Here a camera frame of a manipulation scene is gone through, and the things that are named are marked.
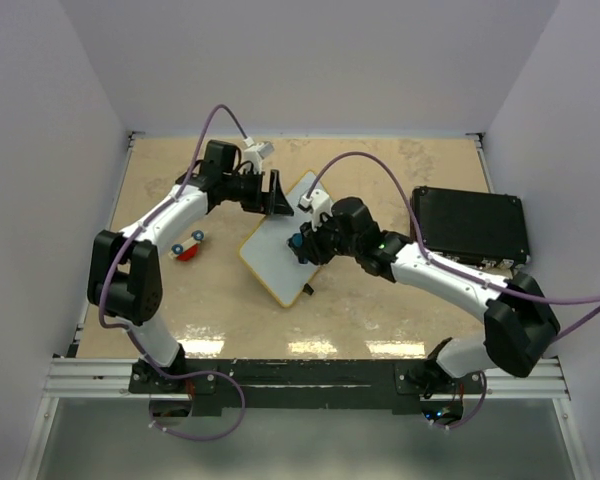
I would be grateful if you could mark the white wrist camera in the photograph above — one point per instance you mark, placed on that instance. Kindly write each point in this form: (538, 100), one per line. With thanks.
(318, 204)
(255, 153)

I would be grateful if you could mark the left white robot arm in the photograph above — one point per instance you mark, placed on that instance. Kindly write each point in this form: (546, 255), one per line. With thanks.
(125, 282)

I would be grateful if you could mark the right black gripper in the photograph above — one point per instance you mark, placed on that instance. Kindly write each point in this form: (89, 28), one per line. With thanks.
(312, 241)

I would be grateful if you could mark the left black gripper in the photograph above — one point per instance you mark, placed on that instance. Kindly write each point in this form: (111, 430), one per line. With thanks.
(272, 202)

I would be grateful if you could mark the red white toy car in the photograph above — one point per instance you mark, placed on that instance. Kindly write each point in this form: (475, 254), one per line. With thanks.
(187, 249)

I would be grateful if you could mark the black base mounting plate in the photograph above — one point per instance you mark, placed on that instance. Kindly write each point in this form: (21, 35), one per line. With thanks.
(299, 384)

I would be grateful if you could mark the black hard case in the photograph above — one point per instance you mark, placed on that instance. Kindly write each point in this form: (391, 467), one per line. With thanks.
(472, 228)

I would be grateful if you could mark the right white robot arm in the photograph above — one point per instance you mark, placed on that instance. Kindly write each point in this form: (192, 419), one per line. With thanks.
(518, 327)

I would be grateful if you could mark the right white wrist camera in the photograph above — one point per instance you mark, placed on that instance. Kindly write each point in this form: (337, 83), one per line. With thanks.
(318, 204)

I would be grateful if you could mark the blue whiteboard eraser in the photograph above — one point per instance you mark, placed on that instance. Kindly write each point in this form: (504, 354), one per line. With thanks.
(296, 244)

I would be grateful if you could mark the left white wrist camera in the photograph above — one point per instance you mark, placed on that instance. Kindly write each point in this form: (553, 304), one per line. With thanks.
(255, 153)

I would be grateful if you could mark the yellow framed whiteboard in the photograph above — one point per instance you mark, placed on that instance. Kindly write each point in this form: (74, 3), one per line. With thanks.
(267, 255)

